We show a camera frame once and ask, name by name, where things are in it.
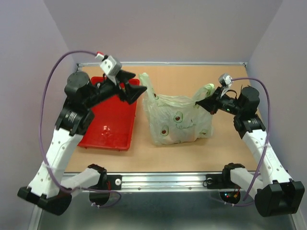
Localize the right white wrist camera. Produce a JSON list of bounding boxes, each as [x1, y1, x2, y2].
[[218, 73, 233, 97]]

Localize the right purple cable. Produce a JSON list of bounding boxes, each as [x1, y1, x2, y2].
[[223, 77, 272, 207]]

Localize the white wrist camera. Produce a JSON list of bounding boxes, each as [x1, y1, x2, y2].
[[218, 73, 233, 97], [99, 55, 122, 85]]

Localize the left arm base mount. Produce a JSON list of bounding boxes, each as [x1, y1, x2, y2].
[[90, 174, 122, 190]]

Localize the aluminium rail frame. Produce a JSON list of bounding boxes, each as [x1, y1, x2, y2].
[[28, 61, 300, 230]]

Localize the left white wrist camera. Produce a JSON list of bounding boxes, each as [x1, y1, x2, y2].
[[99, 55, 122, 85]]

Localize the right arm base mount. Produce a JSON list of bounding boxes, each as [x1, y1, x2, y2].
[[202, 173, 239, 189]]

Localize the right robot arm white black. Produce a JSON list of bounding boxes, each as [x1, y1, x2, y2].
[[196, 86, 305, 217]]

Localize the pale green plastic bag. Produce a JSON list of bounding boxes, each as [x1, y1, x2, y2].
[[139, 73, 215, 146]]

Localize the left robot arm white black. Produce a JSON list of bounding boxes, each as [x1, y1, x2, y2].
[[17, 70, 147, 216]]

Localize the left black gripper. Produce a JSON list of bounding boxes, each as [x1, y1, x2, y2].
[[88, 68, 149, 106]]

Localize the red plastic tray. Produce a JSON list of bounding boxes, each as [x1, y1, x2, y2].
[[78, 76, 141, 151]]

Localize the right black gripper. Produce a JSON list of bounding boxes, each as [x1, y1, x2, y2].
[[195, 87, 243, 116]]

